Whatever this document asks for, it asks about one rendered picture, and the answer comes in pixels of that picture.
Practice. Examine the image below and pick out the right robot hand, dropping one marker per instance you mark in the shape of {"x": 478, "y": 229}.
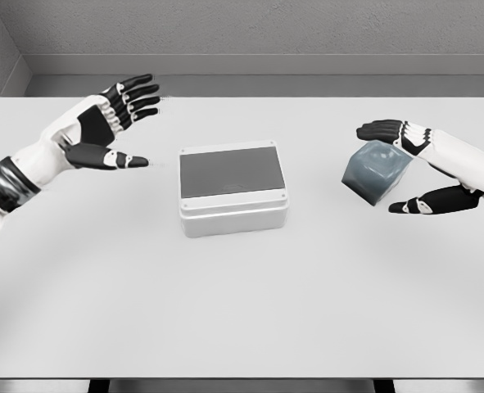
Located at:
{"x": 423, "y": 141}

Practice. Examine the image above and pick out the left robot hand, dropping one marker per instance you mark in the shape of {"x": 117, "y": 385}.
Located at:
{"x": 91, "y": 123}

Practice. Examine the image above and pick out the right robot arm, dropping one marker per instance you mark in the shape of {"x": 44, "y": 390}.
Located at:
{"x": 481, "y": 172}

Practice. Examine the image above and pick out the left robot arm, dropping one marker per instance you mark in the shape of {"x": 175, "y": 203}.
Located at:
{"x": 18, "y": 172}

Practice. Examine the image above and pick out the blue-grey cube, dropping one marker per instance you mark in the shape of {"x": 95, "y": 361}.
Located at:
{"x": 374, "y": 174}

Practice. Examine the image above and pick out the white box with grey top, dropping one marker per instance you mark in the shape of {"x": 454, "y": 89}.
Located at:
{"x": 232, "y": 188}

